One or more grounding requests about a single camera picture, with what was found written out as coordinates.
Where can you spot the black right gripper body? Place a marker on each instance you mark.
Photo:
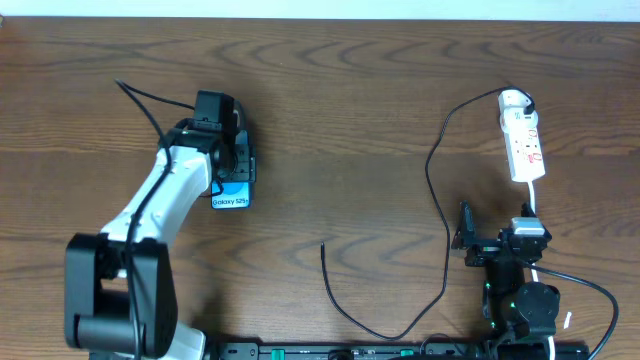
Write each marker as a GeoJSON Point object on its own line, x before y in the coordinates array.
{"type": "Point", "coordinates": [489, 248]}

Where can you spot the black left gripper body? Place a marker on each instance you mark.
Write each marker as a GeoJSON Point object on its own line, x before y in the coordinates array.
{"type": "Point", "coordinates": [241, 165]}

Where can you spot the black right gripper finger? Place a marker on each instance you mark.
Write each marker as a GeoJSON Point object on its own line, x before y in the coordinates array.
{"type": "Point", "coordinates": [527, 211]}
{"type": "Point", "coordinates": [465, 233]}

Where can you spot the blue Galaxy smartphone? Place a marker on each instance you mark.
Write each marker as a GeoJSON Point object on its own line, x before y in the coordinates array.
{"type": "Point", "coordinates": [235, 190]}

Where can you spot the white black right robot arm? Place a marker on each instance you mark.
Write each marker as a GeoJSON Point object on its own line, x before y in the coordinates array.
{"type": "Point", "coordinates": [522, 313]}

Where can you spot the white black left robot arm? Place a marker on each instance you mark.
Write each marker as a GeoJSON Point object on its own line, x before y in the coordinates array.
{"type": "Point", "coordinates": [120, 299]}

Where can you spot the white USB charger adapter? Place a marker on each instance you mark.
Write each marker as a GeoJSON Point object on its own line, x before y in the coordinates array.
{"type": "Point", "coordinates": [514, 98]}

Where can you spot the white power strip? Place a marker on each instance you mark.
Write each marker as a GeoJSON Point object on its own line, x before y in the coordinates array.
{"type": "Point", "coordinates": [523, 146]}

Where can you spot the small white paper scrap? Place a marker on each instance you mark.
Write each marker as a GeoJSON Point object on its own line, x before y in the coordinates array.
{"type": "Point", "coordinates": [567, 320]}

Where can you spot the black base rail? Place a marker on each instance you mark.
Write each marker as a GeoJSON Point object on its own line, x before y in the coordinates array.
{"type": "Point", "coordinates": [403, 351]}

